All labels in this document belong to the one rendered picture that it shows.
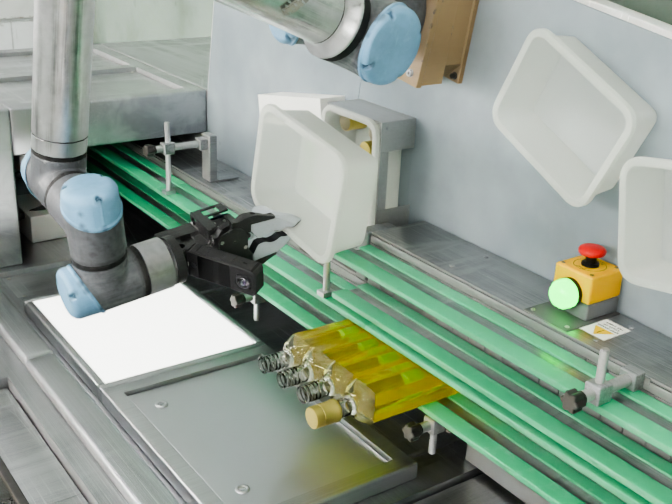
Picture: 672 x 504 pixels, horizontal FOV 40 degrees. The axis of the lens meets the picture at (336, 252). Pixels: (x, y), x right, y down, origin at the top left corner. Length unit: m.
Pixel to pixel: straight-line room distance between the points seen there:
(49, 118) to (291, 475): 0.64
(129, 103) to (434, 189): 0.90
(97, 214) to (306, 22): 0.37
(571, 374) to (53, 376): 0.94
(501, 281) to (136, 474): 0.64
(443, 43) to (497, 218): 0.30
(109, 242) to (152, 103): 1.12
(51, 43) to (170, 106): 1.12
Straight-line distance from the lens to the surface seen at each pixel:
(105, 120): 2.30
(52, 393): 1.74
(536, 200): 1.52
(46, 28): 1.26
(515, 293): 1.46
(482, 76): 1.57
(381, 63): 1.32
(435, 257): 1.56
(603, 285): 1.39
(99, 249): 1.25
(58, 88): 1.28
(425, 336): 1.50
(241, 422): 1.61
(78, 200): 1.22
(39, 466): 1.62
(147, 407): 1.66
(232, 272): 1.31
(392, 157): 1.70
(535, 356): 1.32
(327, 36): 1.29
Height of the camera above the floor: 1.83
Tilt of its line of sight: 33 degrees down
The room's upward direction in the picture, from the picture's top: 103 degrees counter-clockwise
